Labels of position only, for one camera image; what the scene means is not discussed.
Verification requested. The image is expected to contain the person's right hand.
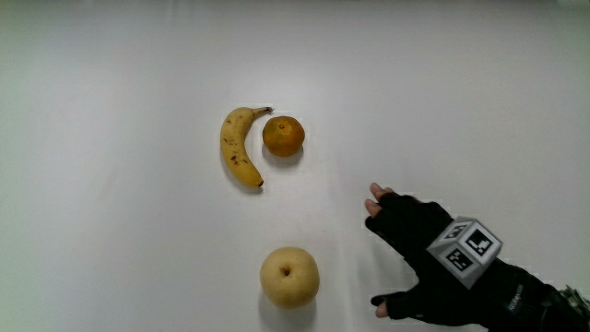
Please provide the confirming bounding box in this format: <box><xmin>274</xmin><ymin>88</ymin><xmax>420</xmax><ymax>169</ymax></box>
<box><xmin>363</xmin><ymin>182</ymin><xmax>558</xmax><ymax>331</ymax></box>

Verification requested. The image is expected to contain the yellow banana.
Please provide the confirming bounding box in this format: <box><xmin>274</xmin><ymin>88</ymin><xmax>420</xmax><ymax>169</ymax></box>
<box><xmin>219</xmin><ymin>106</ymin><xmax>275</xmax><ymax>189</ymax></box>

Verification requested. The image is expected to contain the person's right forearm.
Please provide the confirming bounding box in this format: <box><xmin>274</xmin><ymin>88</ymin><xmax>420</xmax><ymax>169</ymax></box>
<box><xmin>537</xmin><ymin>284</ymin><xmax>590</xmax><ymax>332</ymax></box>

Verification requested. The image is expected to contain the round yellow pear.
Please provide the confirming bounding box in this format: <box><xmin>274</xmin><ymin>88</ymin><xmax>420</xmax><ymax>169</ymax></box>
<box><xmin>259</xmin><ymin>246</ymin><xmax>321</xmax><ymax>310</ymax></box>

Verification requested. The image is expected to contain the orange tangerine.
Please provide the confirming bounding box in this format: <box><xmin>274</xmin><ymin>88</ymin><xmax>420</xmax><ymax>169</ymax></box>
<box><xmin>262</xmin><ymin>115</ymin><xmax>306</xmax><ymax>158</ymax></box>

